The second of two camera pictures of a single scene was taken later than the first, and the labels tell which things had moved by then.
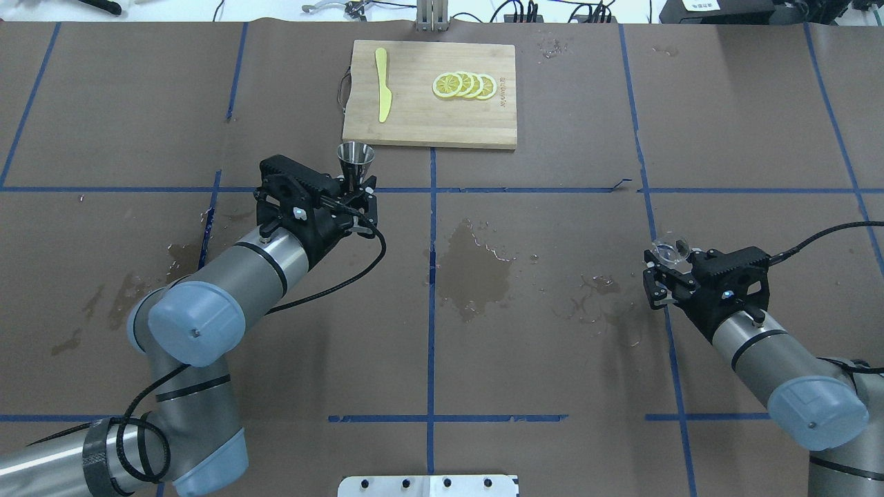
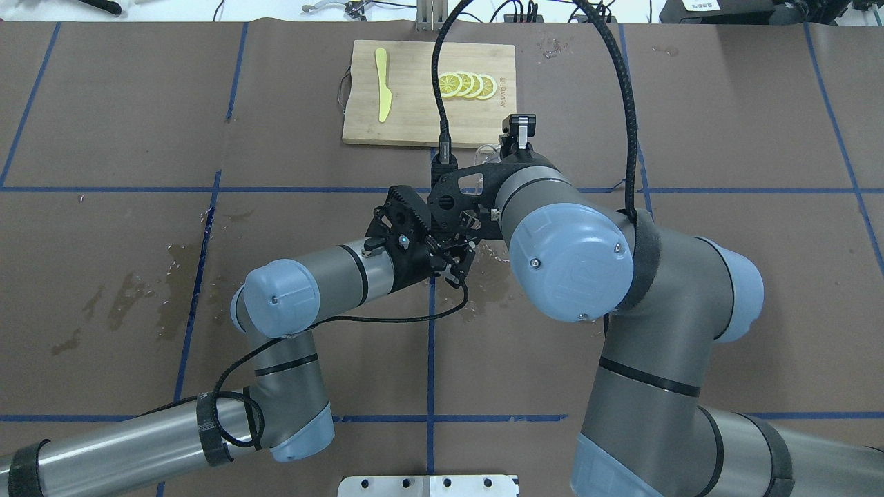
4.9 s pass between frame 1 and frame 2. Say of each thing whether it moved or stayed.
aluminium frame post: stayed
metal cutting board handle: stayed
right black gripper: moved
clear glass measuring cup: moved
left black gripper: moved
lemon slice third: stayed
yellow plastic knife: stayed
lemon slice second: stayed
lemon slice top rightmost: stayed
